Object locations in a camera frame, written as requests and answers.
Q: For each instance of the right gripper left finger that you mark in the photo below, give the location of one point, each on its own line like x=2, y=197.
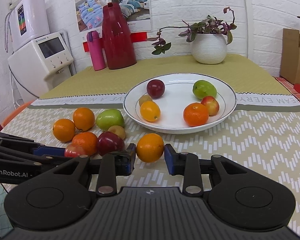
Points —
x=113, y=164

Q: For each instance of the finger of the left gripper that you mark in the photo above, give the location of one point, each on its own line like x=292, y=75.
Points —
x=49, y=150

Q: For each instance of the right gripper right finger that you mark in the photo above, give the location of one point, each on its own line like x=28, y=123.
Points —
x=191, y=168

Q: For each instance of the orange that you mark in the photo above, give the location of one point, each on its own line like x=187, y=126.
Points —
x=150, y=148
x=83, y=118
x=64, y=130

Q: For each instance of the textured orange tangerine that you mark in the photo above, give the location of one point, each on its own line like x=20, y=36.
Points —
x=195, y=114

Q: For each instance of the yellow-orange kumquat fruit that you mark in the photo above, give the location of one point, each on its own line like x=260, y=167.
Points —
x=150, y=111

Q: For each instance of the green apple large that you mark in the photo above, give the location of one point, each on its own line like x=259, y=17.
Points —
x=202, y=88

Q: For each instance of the dark red plum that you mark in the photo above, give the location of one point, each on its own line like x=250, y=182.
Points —
x=109, y=142
x=155, y=88

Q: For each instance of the small red apple table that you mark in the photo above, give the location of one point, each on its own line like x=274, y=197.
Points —
x=73, y=151

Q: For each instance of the orange tangerine middle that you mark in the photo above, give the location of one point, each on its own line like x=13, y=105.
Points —
x=88, y=141

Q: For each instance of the small brown kiwi table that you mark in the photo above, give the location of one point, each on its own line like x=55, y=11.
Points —
x=118, y=130

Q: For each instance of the orange chair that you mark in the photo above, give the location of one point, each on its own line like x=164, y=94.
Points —
x=15, y=113

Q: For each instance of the green apple on table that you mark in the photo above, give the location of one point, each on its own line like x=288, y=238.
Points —
x=109, y=118

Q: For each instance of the small red-yellow apple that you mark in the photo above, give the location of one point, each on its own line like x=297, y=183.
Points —
x=211, y=104

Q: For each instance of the small brown longan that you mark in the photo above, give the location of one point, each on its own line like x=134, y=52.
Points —
x=144, y=98

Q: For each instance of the white machine with screen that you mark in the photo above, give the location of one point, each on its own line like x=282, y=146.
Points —
x=41, y=65

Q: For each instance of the pink thermos bottle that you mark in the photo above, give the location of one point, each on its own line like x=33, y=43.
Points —
x=95, y=49

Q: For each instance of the white ribbed plant pot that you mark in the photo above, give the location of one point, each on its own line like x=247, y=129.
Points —
x=209, y=48

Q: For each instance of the dark red thermos jug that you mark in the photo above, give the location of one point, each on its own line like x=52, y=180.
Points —
x=118, y=47

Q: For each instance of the red plaid cloth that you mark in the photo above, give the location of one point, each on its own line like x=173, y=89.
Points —
x=288, y=86

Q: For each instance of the purple-green trailing plant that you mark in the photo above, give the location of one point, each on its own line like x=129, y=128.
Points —
x=210, y=25

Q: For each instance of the brown cardboard box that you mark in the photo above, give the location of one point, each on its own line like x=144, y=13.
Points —
x=290, y=60

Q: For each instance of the white wall-mounted purifier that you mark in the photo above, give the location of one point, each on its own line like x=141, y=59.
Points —
x=28, y=21

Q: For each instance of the bedding poster on wall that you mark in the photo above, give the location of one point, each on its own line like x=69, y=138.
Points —
x=92, y=13

